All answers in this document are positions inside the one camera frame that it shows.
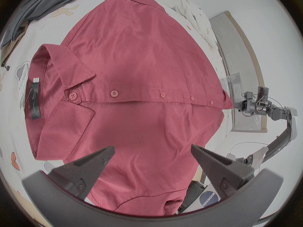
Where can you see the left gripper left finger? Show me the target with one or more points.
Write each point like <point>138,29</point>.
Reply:
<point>80,171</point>

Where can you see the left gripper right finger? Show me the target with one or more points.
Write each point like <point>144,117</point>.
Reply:
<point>222,171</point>

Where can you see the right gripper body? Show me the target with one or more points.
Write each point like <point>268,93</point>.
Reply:
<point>246,106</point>

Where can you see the red shirt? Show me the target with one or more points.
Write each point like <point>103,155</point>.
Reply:
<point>142,55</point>

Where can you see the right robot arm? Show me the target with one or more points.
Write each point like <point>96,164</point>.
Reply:
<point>275,113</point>

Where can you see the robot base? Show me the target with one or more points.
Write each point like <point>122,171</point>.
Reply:
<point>208,198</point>

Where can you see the clear plastic box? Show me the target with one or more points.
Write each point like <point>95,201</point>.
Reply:
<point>248,124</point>

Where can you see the bed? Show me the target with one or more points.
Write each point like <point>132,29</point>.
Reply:
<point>9,136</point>

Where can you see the white printed quilt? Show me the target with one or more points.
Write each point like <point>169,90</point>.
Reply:
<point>201,27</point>

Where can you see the brown garment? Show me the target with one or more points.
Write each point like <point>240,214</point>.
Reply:
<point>11,46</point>

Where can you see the grey garment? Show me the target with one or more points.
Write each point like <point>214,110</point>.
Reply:
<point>47,1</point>

